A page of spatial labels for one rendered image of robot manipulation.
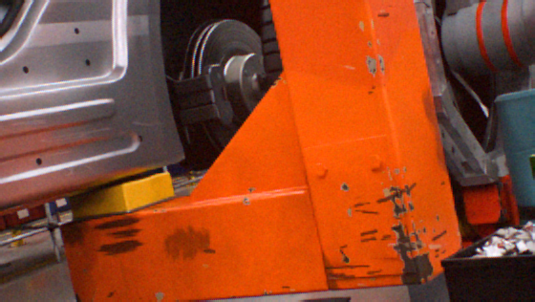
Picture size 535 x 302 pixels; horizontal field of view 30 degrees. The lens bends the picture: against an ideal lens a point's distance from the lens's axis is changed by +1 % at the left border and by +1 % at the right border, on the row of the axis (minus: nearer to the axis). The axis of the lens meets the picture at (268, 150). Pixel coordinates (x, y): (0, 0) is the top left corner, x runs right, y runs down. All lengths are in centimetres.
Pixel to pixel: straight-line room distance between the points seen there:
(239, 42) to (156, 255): 72
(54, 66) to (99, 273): 37
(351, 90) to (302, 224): 22
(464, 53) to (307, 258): 63
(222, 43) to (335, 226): 82
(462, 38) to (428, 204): 56
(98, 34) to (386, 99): 58
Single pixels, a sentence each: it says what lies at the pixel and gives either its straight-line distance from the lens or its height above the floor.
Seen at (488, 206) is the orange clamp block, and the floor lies 53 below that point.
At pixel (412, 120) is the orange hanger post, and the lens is 148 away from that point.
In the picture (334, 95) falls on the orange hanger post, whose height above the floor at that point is 81.
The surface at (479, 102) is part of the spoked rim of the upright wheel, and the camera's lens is 224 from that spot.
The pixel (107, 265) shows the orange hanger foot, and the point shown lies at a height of 60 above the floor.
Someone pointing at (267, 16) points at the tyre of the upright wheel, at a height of 97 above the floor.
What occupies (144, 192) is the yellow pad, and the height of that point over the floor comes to 71.
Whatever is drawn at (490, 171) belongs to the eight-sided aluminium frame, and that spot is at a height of 60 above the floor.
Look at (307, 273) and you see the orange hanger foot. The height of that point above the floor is 55.
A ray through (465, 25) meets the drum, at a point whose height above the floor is 88.
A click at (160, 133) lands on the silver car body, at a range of 182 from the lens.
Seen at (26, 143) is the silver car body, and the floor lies 83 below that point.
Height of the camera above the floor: 83
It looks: 3 degrees down
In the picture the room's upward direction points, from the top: 12 degrees counter-clockwise
